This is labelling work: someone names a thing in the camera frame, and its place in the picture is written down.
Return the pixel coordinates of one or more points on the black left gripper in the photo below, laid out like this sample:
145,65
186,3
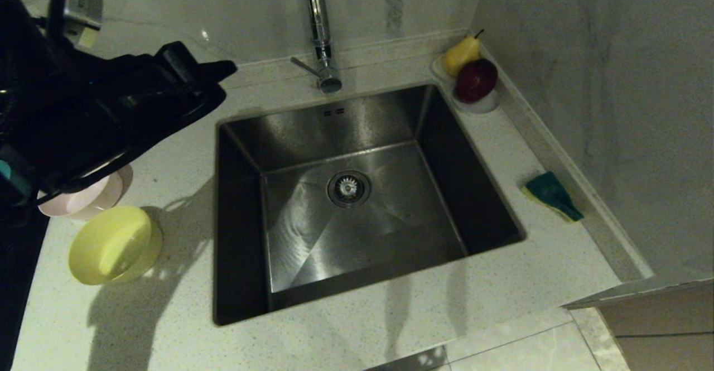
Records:
72,103

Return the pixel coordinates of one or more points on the chrome faucet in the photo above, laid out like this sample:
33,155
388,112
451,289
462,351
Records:
321,19

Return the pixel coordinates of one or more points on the pink plastic bowl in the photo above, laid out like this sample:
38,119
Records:
95,198

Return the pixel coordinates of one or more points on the yellow plastic bowl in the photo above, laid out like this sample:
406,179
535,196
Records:
111,245

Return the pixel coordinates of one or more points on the green and yellow sponge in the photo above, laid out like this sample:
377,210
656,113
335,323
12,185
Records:
552,192

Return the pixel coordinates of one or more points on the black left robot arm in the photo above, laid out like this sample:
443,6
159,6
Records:
17,159

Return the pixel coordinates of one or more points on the metal sink drain strainer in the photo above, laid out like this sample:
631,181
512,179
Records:
348,189

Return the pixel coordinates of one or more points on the stainless steel sink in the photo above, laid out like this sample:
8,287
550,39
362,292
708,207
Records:
390,136

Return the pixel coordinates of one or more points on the yellow pear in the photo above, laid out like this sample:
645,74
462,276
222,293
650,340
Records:
460,56

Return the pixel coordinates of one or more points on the dark red apple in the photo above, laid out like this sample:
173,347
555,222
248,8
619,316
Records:
476,81

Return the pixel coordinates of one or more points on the black induction cooktop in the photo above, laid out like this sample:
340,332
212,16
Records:
17,282

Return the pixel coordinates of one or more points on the white fruit tray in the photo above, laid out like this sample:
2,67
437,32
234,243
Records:
482,107

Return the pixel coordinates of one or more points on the light wooden cabinet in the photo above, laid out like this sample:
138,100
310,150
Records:
664,326

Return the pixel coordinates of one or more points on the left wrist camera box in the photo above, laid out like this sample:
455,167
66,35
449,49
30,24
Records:
81,8

